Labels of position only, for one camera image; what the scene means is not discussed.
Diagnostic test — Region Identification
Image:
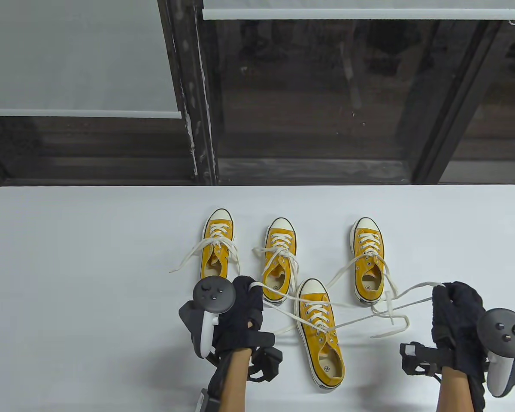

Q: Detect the person's left hand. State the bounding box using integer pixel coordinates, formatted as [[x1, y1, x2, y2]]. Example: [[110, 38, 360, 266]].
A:
[[212, 276, 276, 357]]

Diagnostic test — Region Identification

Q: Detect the person's right hand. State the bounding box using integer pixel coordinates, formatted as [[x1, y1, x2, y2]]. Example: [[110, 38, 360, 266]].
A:
[[431, 281, 492, 372]]

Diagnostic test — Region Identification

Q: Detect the person's right forearm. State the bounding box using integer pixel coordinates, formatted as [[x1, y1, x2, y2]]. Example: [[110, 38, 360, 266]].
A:
[[437, 365, 477, 412]]

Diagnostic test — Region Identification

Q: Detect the person's left forearm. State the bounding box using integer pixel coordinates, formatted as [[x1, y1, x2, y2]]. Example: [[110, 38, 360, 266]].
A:
[[217, 348, 254, 412]]

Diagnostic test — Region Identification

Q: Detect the black wrist battery box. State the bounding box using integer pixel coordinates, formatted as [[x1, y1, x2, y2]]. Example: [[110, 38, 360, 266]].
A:
[[194, 388, 219, 412]]

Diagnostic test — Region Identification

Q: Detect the grey roller blind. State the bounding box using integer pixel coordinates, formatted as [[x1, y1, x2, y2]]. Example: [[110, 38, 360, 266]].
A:
[[0, 0, 182, 119]]

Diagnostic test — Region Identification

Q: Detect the white roller blind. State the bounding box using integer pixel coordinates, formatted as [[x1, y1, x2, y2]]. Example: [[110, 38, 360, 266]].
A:
[[202, 0, 515, 21]]

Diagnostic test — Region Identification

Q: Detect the black wrist camera rig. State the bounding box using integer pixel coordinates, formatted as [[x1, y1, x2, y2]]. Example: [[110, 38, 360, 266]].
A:
[[399, 341, 453, 378], [247, 330, 284, 382]]

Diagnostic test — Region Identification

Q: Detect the black glove cable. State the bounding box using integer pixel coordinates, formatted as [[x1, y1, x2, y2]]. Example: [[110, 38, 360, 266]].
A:
[[468, 365, 490, 412], [206, 352, 226, 404]]

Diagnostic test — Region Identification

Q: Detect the dark window frame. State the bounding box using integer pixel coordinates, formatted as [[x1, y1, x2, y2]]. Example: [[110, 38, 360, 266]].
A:
[[0, 0, 515, 186]]

